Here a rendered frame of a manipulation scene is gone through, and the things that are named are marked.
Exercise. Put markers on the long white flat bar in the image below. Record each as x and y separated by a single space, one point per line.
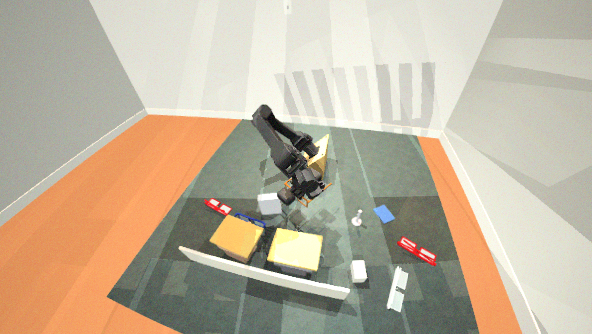
267 276

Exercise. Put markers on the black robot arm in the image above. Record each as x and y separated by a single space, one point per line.
284 154

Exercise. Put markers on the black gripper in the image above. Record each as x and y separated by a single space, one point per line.
287 195

